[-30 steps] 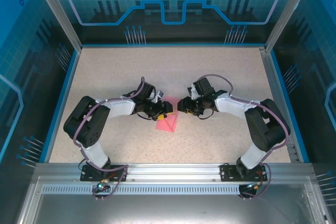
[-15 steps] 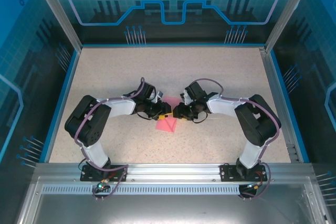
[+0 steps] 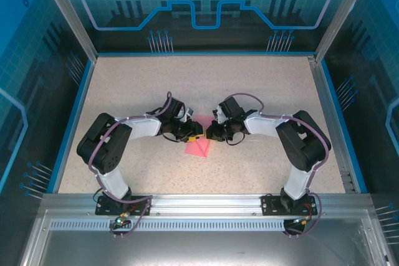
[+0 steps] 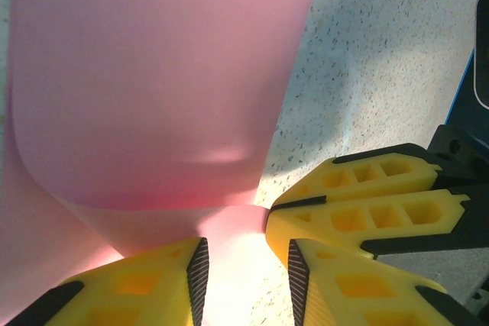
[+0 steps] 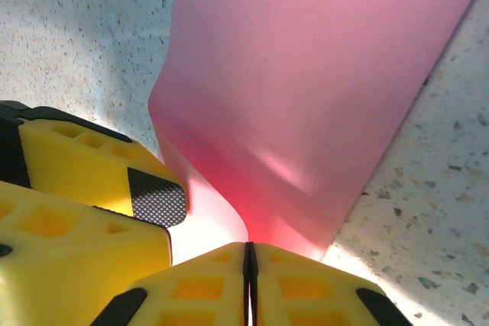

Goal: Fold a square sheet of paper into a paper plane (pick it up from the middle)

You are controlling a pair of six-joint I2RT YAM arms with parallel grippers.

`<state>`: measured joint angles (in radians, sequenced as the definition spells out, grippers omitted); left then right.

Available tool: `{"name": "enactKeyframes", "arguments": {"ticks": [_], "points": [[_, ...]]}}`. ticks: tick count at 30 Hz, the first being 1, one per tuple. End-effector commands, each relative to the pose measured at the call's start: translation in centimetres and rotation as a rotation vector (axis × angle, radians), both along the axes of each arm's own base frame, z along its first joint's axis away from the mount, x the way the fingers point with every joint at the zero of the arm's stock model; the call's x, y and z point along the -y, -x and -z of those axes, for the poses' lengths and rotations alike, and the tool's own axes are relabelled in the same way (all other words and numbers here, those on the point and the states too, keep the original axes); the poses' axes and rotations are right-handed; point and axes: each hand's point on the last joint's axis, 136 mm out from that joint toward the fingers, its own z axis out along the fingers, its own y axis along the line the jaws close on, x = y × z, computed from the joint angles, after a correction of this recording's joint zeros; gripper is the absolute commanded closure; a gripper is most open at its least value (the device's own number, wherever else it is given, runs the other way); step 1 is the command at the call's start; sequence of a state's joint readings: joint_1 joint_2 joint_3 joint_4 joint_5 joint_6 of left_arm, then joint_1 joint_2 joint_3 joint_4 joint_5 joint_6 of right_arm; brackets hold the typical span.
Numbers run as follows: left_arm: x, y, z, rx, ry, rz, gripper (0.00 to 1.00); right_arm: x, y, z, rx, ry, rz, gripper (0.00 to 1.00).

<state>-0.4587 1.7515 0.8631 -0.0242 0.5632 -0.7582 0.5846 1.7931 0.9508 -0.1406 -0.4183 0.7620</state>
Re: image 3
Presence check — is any pink paper sheet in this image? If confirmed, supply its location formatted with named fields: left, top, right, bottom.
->
left=183, top=115, right=216, bottom=158

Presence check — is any steel sheet shelf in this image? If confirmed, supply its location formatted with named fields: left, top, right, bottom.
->
left=17, top=209, right=392, bottom=266

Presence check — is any blue table edge strip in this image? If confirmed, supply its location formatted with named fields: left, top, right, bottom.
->
left=317, top=59, right=369, bottom=194
left=51, top=59, right=97, bottom=194

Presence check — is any aluminium mounting rail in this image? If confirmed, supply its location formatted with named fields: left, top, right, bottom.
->
left=41, top=193, right=372, bottom=217

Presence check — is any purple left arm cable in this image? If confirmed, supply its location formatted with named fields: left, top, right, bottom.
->
left=88, top=91, right=173, bottom=239

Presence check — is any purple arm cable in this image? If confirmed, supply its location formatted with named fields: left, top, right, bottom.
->
left=229, top=92, right=332, bottom=239
left=88, top=91, right=173, bottom=239

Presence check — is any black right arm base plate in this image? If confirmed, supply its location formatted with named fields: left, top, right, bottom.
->
left=261, top=193, right=319, bottom=216

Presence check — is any slotted grey cable duct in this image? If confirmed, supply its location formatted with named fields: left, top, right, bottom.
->
left=49, top=220, right=364, bottom=233

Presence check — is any aluminium side rail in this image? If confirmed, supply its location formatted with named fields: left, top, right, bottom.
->
left=307, top=55, right=359, bottom=194

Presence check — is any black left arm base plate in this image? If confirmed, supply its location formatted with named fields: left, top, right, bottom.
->
left=95, top=195, right=153, bottom=216

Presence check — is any cable connector with green light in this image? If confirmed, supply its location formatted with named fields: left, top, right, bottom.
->
left=291, top=214, right=313, bottom=226
left=113, top=212, right=131, bottom=227

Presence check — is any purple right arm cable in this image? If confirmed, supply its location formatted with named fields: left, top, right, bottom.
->
left=229, top=92, right=332, bottom=239

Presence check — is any aluminium frame post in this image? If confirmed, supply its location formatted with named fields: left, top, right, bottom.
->
left=314, top=0, right=367, bottom=62
left=34, top=0, right=99, bottom=61

